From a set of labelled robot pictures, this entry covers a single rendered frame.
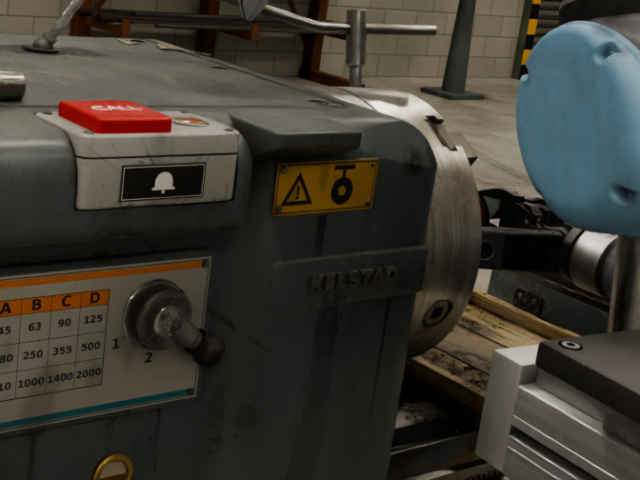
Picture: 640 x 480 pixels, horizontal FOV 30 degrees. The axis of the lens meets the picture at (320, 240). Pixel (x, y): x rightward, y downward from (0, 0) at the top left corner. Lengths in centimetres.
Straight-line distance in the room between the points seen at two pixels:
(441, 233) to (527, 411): 36
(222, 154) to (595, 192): 32
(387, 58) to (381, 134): 975
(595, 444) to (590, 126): 28
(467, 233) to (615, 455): 46
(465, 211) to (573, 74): 60
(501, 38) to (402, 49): 136
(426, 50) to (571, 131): 1045
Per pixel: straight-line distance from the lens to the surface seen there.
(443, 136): 129
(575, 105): 67
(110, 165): 84
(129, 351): 94
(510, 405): 92
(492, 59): 1185
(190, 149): 87
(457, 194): 125
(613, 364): 81
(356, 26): 134
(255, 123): 94
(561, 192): 69
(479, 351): 161
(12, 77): 91
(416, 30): 137
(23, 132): 82
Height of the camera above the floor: 143
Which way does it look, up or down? 16 degrees down
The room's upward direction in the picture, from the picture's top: 8 degrees clockwise
